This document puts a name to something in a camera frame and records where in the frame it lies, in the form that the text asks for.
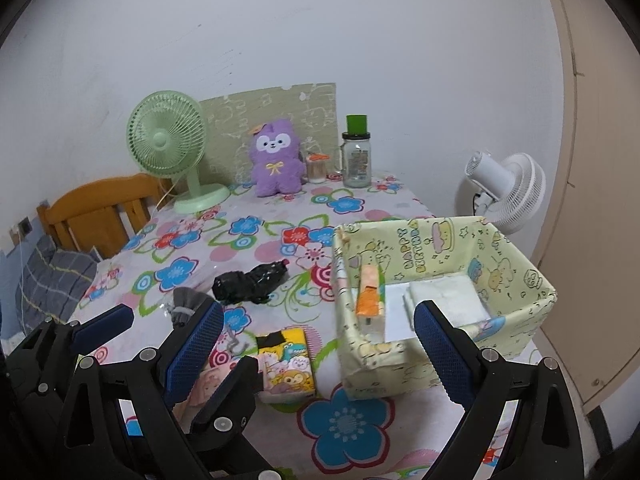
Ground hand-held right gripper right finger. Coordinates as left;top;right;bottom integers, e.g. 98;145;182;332
414;300;587;480

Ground grey fabric pouch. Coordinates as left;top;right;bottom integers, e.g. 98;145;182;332
168;287;217;331

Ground clear cotton swab container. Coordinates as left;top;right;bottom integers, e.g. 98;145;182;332
305;151;331;184

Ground white paper sheet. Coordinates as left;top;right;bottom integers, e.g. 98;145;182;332
384;287;417;342

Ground grey plaid bedding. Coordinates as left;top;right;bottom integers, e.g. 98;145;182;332
14;235;102;332

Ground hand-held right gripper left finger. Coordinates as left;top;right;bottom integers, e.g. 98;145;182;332
55;302;224;480

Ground wooden chair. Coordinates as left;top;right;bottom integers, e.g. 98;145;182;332
37;172;169;259

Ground green desk fan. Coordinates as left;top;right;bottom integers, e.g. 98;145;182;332
126;90;231;214

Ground purple plush toy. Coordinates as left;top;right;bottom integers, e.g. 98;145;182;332
249;119;307;197

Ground black plastic bundle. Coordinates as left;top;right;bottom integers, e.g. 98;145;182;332
212;259;290;306

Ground beige cartoon cushion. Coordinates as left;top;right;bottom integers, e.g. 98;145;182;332
200;82;337;187

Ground beige wooden door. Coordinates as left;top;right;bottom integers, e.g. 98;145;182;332
529;0;640;411

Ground yellow cartoon tissue packet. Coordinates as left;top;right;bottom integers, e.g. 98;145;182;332
256;327;317;404

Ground glass jar with green lid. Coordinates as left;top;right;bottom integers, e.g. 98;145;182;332
341;114;372;189

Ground pink wet wipes packet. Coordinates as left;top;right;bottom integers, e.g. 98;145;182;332
196;344;242;407

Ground fan power cable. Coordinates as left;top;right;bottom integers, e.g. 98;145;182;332
154;179;177;211

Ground white fan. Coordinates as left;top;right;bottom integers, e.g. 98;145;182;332
455;149;547;235

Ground white folded cloth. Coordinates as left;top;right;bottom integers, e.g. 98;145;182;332
404;277;494;332

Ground floral tablecloth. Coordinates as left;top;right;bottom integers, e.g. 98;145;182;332
66;170;547;480

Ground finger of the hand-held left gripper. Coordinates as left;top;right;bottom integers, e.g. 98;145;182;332
190;356;262;442
7;305;135;411

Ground small cartoon printed packet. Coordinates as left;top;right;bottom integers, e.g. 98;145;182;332
464;316;507;345

